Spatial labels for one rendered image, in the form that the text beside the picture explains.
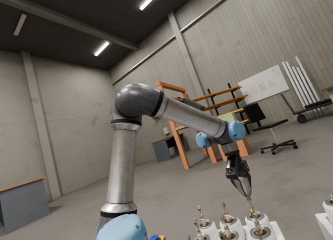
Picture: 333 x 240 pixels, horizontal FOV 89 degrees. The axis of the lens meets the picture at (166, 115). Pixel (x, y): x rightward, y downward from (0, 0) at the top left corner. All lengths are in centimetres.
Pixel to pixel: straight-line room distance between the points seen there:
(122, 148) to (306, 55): 743
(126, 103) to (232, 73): 740
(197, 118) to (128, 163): 28
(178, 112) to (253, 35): 757
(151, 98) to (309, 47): 742
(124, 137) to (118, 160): 8
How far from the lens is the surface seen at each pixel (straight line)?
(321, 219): 106
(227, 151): 86
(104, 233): 52
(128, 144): 61
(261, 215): 96
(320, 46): 780
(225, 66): 798
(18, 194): 502
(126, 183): 60
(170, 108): 55
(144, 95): 53
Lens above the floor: 68
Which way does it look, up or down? 9 degrees up
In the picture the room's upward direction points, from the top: 19 degrees counter-clockwise
